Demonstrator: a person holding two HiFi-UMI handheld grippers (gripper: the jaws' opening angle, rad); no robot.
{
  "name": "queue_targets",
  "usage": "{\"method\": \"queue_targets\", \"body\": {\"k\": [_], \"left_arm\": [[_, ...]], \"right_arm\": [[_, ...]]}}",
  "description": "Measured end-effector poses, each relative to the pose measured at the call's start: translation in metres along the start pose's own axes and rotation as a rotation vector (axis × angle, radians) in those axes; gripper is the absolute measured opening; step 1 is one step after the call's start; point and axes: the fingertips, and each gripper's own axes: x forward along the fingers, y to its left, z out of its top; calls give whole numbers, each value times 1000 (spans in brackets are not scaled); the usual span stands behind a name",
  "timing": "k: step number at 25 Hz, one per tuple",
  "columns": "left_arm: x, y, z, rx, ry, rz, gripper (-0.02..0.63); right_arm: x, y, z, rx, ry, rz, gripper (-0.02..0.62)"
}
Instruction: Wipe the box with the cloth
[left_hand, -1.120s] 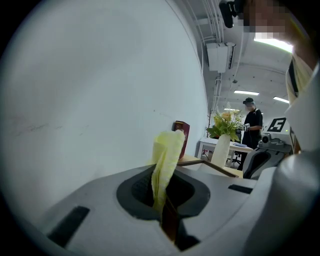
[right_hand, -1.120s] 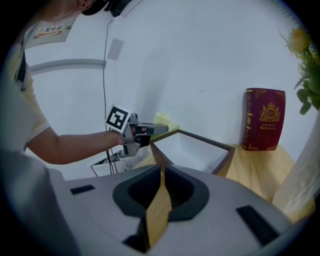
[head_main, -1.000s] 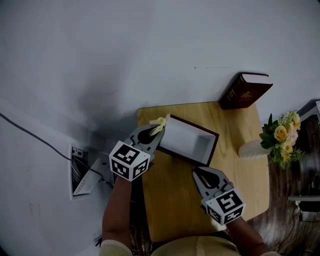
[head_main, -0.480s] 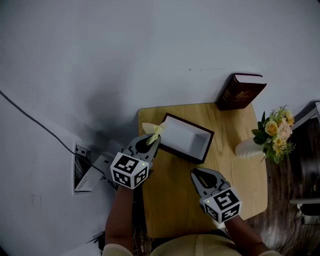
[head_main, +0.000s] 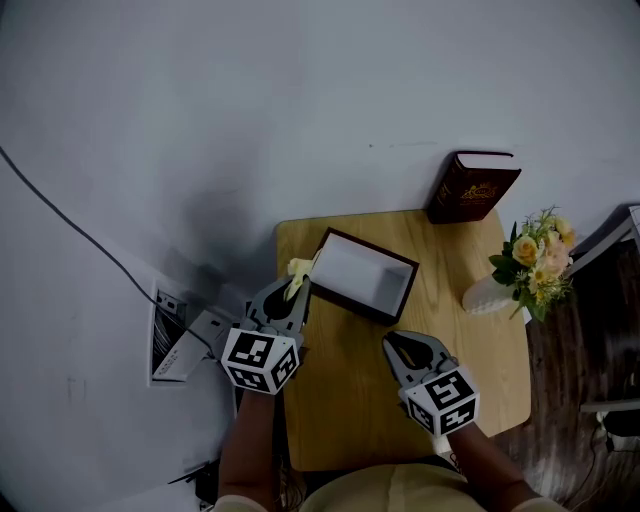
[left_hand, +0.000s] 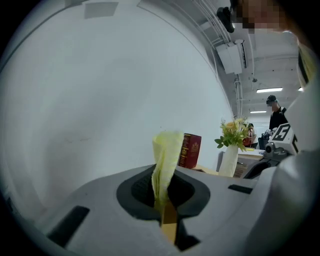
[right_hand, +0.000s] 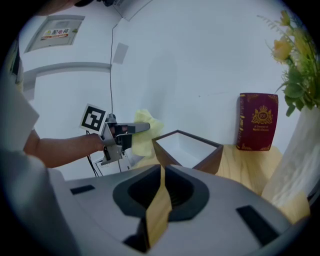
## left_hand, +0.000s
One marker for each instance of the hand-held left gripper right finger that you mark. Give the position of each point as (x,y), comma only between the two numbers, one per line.
(220,205)

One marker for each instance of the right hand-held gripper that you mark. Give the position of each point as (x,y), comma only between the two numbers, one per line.
(281,145)

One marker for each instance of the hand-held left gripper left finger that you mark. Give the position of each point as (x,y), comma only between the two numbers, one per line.
(100,200)

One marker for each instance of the yellow cloth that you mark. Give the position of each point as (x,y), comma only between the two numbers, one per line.
(166,152)

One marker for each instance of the light background table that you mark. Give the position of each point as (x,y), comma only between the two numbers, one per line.
(250,153)

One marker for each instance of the white vase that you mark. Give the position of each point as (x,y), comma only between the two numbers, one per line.
(229,161)

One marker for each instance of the yellow flower bouquet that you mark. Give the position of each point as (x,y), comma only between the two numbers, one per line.
(233,135)

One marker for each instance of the person's pale yellow shirt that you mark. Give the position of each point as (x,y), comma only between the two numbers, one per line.
(297,200)

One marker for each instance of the long ceiling light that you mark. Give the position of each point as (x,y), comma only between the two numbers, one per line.
(258,112)
(269,90)

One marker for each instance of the dark red book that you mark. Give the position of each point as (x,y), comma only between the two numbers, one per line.
(191,151)

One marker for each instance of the ceiling sprinkler head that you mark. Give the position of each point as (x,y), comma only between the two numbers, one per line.
(254,80)

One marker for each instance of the white air conditioner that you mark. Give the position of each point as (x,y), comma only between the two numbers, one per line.
(231,57)

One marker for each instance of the person's head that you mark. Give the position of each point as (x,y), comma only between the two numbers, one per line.
(262,13)

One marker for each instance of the black head camera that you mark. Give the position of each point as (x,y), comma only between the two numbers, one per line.
(226,18)

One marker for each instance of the grey wall plate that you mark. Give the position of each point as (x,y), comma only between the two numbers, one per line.
(101,10)

